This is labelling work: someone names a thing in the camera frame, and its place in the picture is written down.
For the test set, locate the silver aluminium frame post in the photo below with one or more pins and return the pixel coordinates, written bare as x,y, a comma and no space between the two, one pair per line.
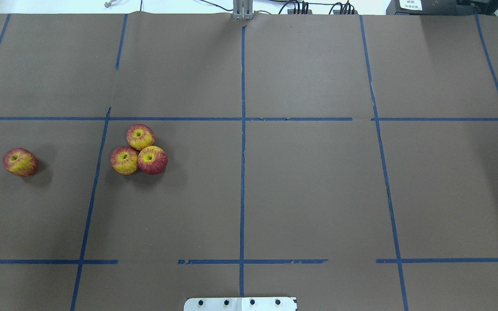
243,9

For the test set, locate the black device with label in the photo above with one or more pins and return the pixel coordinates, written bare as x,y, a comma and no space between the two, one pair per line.
442,7

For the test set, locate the red yellow apple far front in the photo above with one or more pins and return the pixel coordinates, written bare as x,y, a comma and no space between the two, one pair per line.
140,136

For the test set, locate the red yellow apple beside tape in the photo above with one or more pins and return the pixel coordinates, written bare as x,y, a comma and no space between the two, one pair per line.
124,160

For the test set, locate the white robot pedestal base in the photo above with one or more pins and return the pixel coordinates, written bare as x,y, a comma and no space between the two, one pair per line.
241,304

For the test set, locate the red yellow apple near pedestal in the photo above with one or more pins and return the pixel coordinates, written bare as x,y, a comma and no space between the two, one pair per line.
152,160

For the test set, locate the lone red yellow apple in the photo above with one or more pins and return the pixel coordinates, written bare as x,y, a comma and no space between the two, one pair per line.
20,162

